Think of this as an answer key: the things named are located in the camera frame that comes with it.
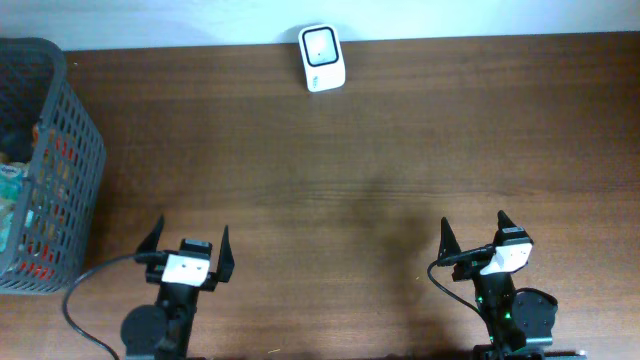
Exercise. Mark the white barcode scanner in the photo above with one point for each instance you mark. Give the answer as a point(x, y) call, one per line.
point(322, 58)

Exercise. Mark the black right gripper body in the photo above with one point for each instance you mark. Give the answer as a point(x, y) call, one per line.
point(487, 282)

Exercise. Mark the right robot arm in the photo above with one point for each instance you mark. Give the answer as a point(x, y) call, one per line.
point(519, 322)

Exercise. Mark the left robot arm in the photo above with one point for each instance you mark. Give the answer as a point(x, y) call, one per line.
point(162, 330)

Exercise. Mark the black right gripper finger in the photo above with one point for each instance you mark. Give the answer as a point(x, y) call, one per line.
point(449, 248)
point(507, 230)

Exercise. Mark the grey plastic basket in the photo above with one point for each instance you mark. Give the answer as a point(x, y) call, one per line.
point(52, 162)

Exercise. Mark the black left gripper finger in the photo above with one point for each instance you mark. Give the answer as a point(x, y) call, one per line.
point(226, 262)
point(150, 242)

